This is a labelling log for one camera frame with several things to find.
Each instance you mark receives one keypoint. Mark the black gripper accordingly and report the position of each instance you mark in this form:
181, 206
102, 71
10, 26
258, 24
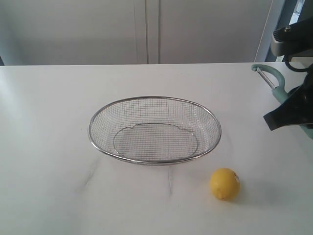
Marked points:
296, 106

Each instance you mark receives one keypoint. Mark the yellow lemon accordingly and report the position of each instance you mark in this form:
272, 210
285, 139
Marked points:
224, 184

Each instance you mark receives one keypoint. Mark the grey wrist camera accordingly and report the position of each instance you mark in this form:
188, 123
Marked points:
293, 39

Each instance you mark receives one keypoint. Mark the steel wire mesh basket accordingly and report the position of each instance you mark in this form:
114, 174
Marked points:
154, 130

